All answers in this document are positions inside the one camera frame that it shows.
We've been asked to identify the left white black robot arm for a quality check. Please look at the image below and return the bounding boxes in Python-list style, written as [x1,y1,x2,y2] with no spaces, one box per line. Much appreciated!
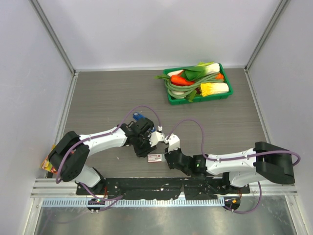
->
[47,117,164,195]

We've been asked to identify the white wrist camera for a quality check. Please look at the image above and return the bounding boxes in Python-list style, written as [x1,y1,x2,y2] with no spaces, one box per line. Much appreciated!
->
[164,134,180,152]
[149,126,165,147]

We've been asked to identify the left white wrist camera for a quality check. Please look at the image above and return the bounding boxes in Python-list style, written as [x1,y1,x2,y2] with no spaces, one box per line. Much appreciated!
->
[149,126,165,147]

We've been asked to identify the colourful snack packet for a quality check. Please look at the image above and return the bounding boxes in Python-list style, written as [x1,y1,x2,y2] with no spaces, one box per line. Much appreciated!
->
[40,156,57,175]

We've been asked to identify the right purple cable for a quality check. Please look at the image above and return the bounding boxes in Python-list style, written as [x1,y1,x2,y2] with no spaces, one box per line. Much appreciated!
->
[168,118,302,214]

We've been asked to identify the orange toy carrot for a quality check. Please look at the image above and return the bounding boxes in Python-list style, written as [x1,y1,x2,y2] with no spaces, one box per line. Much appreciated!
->
[170,75,195,86]

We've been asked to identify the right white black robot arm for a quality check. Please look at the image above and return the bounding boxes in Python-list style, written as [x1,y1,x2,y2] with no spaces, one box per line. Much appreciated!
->
[165,141,295,193]

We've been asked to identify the yellow white toy cabbage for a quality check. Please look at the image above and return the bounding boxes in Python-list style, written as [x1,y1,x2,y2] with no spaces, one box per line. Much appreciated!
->
[200,83,229,97]

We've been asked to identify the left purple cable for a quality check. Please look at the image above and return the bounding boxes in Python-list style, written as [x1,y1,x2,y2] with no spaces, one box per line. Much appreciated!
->
[55,105,163,212]

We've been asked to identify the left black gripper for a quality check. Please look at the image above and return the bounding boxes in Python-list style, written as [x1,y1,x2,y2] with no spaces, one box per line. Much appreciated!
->
[134,133,157,158]

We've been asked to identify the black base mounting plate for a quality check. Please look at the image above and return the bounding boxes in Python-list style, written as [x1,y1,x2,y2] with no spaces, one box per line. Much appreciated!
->
[89,177,250,200]

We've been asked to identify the white green toy bok choy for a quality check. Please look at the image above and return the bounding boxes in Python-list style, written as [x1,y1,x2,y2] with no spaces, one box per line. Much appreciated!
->
[183,62,220,81]

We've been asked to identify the blue stapler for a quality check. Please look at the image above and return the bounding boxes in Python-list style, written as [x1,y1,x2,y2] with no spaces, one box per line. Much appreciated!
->
[133,112,156,132]

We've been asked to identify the purple cable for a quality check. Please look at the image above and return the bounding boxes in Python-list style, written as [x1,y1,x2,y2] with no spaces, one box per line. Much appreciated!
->
[55,105,163,212]
[168,118,302,214]

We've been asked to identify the green toy long beans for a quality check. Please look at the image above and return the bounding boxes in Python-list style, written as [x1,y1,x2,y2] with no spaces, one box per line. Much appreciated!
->
[164,73,224,99]

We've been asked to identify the white toy radish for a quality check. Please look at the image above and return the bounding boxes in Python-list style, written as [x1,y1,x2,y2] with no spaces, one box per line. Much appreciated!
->
[167,70,184,77]

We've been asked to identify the green plastic tray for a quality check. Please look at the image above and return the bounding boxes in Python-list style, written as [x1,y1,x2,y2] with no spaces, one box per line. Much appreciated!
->
[157,62,233,105]

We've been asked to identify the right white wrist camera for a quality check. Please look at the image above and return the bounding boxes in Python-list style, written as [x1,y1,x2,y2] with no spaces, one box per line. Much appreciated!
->
[164,134,180,152]

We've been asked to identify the red white staple box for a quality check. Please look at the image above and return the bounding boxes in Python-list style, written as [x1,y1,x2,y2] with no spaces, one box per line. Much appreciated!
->
[147,154,166,163]

